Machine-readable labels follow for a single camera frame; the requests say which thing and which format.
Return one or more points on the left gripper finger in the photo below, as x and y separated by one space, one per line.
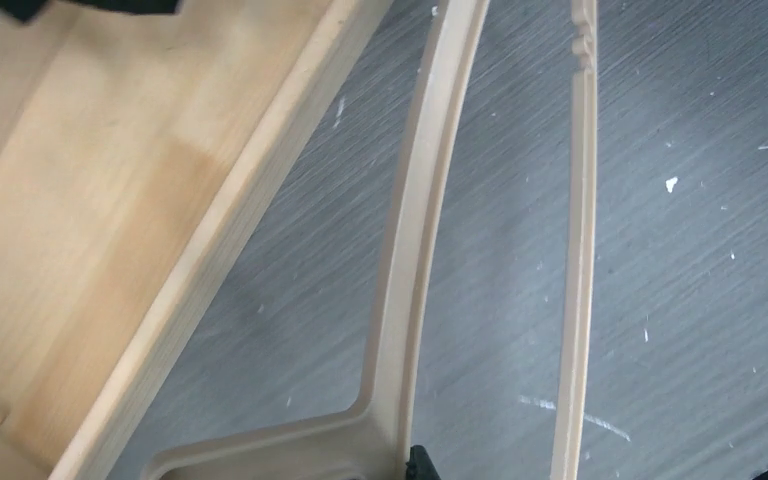
420 466

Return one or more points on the wooden hanger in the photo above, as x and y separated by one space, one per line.
372 438

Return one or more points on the black garment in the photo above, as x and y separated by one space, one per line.
24 11

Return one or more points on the wooden clothes rack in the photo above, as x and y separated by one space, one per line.
137 156

